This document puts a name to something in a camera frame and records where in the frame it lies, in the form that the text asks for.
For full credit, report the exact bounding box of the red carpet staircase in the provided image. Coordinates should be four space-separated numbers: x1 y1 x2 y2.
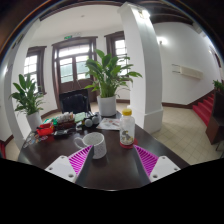
192 94 214 125

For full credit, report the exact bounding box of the printed paper leaflet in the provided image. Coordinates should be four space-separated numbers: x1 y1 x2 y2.
97 118 120 130

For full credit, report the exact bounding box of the green box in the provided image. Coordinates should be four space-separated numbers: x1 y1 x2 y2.
43 118 58 126

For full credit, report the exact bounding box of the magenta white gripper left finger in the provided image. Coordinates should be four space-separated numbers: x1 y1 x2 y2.
46 146 93 183

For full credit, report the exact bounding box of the right potted green plant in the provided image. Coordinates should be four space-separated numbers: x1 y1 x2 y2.
86 49 141 117

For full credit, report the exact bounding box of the plastic bottle yellow cap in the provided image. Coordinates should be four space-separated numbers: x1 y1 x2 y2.
120 108 135 145

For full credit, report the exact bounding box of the red plastic box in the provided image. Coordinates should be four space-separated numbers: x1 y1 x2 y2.
36 123 54 136

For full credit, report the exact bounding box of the wall mounted white radiator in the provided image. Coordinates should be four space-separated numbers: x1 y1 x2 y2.
172 64 203 79

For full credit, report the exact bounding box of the grey ball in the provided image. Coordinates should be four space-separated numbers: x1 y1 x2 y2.
84 119 93 127
92 115 100 125

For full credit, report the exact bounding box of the left potted green plant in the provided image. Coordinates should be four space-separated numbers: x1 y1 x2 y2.
10 74 43 132

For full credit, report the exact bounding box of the black office chair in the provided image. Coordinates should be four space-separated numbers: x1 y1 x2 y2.
59 89 90 114

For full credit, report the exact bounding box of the dark wooden double door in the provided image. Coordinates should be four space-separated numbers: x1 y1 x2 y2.
52 36 97 107

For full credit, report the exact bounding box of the grey ball right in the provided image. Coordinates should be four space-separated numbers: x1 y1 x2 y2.
92 115 100 125

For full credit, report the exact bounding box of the black flat device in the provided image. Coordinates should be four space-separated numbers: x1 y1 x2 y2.
54 128 76 138

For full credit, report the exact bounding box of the green notebook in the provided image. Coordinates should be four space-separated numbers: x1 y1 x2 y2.
74 112 86 122

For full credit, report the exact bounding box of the red round coaster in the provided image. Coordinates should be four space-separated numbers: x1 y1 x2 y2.
119 138 138 149

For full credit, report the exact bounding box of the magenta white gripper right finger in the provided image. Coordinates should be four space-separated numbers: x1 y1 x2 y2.
134 145 180 183

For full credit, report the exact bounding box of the grey ball left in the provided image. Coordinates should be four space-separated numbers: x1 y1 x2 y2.
84 119 93 127

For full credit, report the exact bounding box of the round stickers cluster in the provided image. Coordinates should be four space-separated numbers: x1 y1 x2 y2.
23 133 48 148

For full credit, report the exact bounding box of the potted green plant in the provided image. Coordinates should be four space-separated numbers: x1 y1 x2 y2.
86 49 141 117
10 74 43 132

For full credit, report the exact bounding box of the white speckled mug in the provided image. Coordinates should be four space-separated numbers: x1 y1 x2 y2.
74 132 107 159

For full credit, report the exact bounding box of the brown tray with jars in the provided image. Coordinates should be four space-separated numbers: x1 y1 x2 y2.
55 112 75 130

